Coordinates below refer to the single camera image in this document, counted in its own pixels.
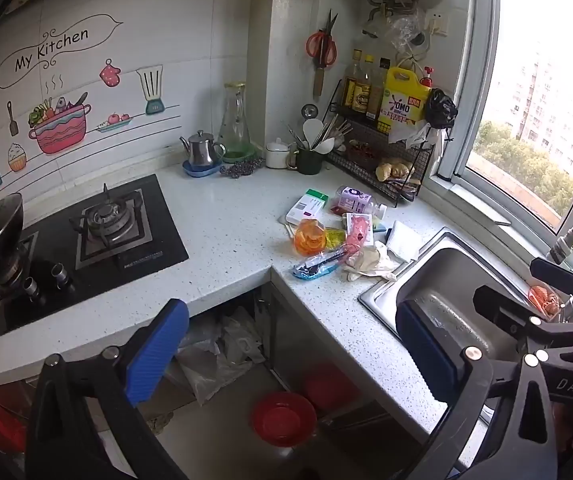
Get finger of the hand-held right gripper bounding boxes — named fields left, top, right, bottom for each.
left=529, top=256, right=573, bottom=311
left=473, top=285, right=573, bottom=357

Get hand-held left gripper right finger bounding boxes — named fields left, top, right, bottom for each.
left=395, top=298, right=559, bottom=480

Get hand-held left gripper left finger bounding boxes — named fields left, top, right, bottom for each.
left=25, top=298, right=190, bottom=480

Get white cloth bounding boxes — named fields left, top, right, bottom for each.
left=342, top=241, right=399, bottom=282

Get white paper napkin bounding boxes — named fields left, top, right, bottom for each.
left=385, top=220, right=419, bottom=261

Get blue wrapper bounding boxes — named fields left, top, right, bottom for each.
left=292, top=250, right=349, bottom=280

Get pink snack packet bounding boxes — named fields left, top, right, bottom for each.
left=342, top=212, right=374, bottom=256

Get red plastic bin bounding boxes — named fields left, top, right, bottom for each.
left=250, top=392, right=318, bottom=447

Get orange snack packet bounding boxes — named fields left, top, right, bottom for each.
left=293, top=219, right=328, bottom=256

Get purple label bottle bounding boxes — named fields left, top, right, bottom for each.
left=335, top=186, right=388, bottom=217

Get white green medicine box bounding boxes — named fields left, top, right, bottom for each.
left=285, top=188, right=332, bottom=226

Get orange sink scrubber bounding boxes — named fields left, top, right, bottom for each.
left=529, top=285, right=562, bottom=317

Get clear plastic bags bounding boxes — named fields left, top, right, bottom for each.
left=174, top=305, right=267, bottom=406

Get steel sink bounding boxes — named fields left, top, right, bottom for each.
left=359, top=227, right=573, bottom=376

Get black glass gas stove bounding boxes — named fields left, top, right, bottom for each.
left=0, top=174, right=190, bottom=346

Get metal cabinet door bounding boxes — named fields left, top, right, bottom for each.
left=269, top=285, right=437, bottom=441

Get dark snack packet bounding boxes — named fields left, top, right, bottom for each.
left=391, top=180, right=422, bottom=201

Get blue saucer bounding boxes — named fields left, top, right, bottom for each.
left=182, top=159, right=222, bottom=178

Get ginger root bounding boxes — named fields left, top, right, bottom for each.
left=375, top=157, right=416, bottom=182

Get white plastic bag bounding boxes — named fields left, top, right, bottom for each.
left=389, top=122, right=439, bottom=148

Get metal scouring pad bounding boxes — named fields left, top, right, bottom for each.
left=219, top=156, right=266, bottom=178

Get steel teapot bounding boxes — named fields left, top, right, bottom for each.
left=180, top=130, right=227, bottom=170

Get black plastic bag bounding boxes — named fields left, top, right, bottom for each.
left=425, top=88, right=459, bottom=131

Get green saucer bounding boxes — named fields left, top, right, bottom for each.
left=221, top=144, right=258, bottom=165

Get dark green mug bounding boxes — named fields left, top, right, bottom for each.
left=286, top=144, right=325, bottom=176

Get white lidded jar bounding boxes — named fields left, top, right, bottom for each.
left=265, top=138, right=291, bottom=170

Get yellow detergent bottle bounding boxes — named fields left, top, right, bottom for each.
left=377, top=66, right=429, bottom=131

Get glass carafe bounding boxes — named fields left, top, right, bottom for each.
left=218, top=81, right=252, bottom=160

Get bundle of chopsticks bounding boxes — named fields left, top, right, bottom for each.
left=320, top=114, right=353, bottom=146

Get white spatula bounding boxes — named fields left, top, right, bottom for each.
left=302, top=118, right=324, bottom=152

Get dark sauce bottle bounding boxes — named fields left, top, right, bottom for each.
left=370, top=57, right=392, bottom=118
left=352, top=55, right=374, bottom=116
left=341, top=49, right=363, bottom=111

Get clear hanging plastic bag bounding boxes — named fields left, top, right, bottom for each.
left=363, top=7, right=424, bottom=56

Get red scissors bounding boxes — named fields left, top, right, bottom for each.
left=306, top=9, right=339, bottom=67

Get black wire rack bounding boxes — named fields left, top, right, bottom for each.
left=325, top=80, right=454, bottom=207

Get kitchen wall sticker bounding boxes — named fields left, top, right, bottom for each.
left=0, top=12, right=182, bottom=191

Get white window frame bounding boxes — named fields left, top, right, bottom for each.
left=423, top=0, right=573, bottom=233

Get white wall socket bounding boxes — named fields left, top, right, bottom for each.
left=425, top=11, right=448, bottom=37

